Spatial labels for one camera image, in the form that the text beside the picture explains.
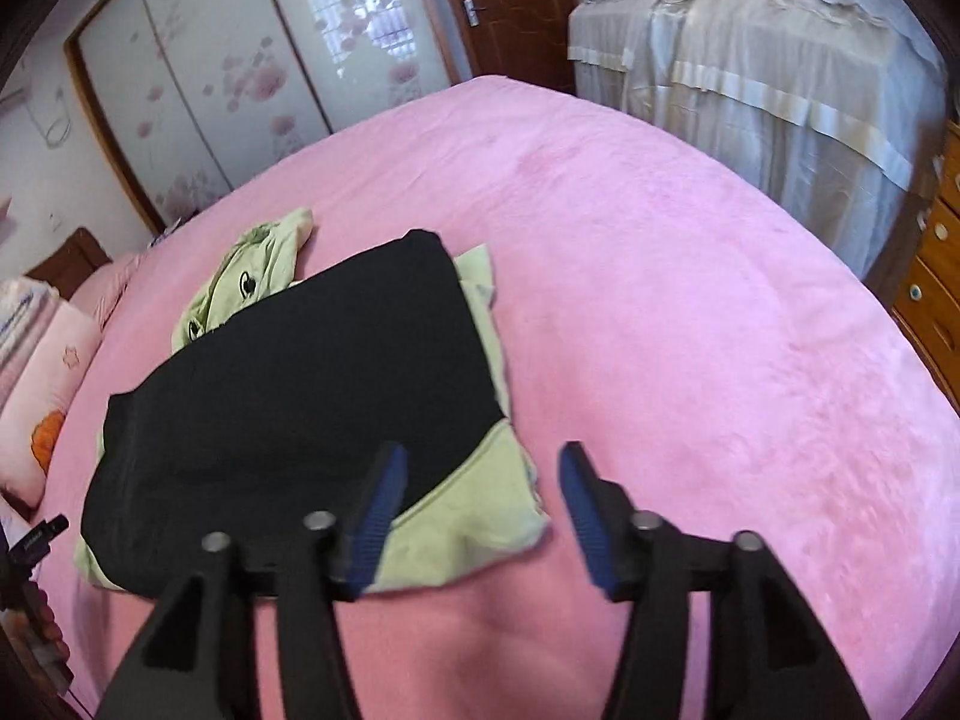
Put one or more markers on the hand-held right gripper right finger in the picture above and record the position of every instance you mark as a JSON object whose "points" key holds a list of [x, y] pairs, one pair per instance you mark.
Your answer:
{"points": [[589, 525]]}

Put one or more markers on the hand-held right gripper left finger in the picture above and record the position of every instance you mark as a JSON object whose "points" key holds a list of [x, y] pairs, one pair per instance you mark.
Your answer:
{"points": [[379, 521]]}

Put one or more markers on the green and black hoodie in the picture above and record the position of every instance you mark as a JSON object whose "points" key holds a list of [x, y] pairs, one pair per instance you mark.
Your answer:
{"points": [[300, 360]]}

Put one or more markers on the pink flower print pillow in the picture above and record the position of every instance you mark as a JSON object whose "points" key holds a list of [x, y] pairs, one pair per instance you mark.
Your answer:
{"points": [[45, 405]]}

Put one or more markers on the pink fleece blanket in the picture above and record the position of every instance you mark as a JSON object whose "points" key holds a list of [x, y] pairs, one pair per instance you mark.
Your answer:
{"points": [[712, 352]]}

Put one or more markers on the folded striped blankets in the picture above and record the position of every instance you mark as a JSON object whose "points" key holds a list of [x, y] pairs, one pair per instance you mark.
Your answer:
{"points": [[19, 315]]}

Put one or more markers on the pink ruffled pillow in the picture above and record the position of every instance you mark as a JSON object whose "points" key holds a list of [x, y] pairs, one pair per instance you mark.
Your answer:
{"points": [[109, 289]]}

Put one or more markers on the dark wooden headboard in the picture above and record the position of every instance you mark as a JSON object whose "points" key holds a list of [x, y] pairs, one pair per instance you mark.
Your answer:
{"points": [[67, 262]]}

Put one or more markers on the wooden drawer cabinet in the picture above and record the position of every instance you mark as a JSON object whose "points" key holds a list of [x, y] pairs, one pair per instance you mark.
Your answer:
{"points": [[934, 277]]}

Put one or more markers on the floral sliding door wardrobe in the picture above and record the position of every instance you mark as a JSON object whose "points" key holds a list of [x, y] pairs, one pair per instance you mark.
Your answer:
{"points": [[247, 67]]}

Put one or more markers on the brown wooden door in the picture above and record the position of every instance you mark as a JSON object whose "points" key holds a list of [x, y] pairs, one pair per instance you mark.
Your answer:
{"points": [[510, 15]]}

